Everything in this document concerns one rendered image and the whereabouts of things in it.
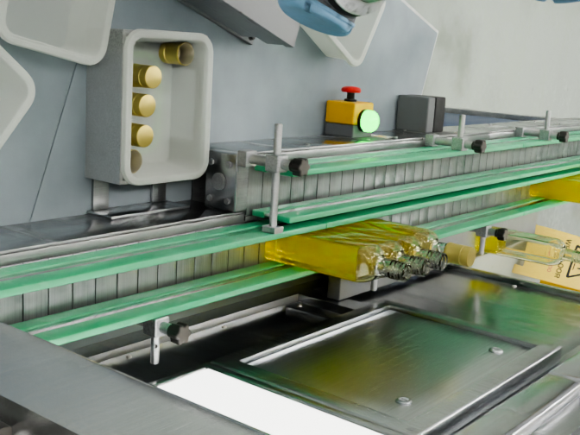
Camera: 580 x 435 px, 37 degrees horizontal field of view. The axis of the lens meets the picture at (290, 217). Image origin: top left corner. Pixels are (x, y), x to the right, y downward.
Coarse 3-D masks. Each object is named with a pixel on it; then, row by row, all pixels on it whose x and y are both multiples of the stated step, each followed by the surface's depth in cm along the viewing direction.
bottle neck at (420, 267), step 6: (402, 258) 136; (408, 258) 135; (414, 258) 135; (420, 258) 135; (414, 264) 134; (420, 264) 134; (426, 264) 136; (414, 270) 134; (420, 270) 134; (426, 270) 136
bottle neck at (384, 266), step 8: (376, 264) 132; (384, 264) 131; (392, 264) 130; (400, 264) 130; (408, 264) 130; (376, 272) 132; (384, 272) 131; (392, 272) 130; (400, 272) 129; (408, 272) 131; (400, 280) 130
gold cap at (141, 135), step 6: (132, 126) 127; (138, 126) 127; (144, 126) 127; (132, 132) 127; (138, 132) 126; (144, 132) 127; (150, 132) 128; (132, 138) 127; (138, 138) 127; (144, 138) 127; (150, 138) 128; (132, 144) 128; (138, 144) 127; (144, 144) 128
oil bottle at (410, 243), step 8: (344, 224) 150; (352, 224) 150; (360, 224) 151; (360, 232) 145; (368, 232) 145; (376, 232) 145; (384, 232) 145; (392, 232) 146; (400, 240) 141; (408, 240) 141; (416, 240) 143; (408, 248) 140; (416, 248) 141
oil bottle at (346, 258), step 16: (272, 240) 142; (288, 240) 140; (304, 240) 138; (320, 240) 136; (336, 240) 136; (352, 240) 137; (272, 256) 143; (288, 256) 141; (304, 256) 139; (320, 256) 137; (336, 256) 135; (352, 256) 133; (368, 256) 131; (384, 256) 134; (320, 272) 137; (336, 272) 135; (352, 272) 133; (368, 272) 132
